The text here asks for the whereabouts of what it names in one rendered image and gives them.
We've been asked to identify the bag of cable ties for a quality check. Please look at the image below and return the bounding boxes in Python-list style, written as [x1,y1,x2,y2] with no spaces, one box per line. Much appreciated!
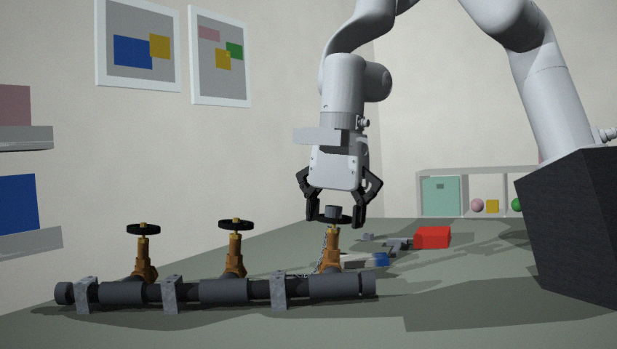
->
[340,252,389,269]

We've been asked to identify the red block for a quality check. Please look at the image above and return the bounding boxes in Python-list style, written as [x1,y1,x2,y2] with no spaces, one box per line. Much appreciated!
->
[413,226,450,249]

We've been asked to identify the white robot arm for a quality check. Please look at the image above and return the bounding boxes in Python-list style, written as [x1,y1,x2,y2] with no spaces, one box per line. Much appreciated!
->
[292,0,617,170]

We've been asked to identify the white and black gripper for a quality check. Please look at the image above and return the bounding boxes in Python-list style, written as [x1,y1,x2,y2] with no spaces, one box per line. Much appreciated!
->
[295,130,383,229]

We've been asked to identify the dark grey pipe manifold with clamps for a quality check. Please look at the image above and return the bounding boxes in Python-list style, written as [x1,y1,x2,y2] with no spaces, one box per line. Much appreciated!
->
[54,217,376,314]

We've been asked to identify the grey cylinder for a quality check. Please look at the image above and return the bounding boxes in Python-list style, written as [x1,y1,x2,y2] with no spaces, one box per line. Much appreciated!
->
[325,205,343,218]

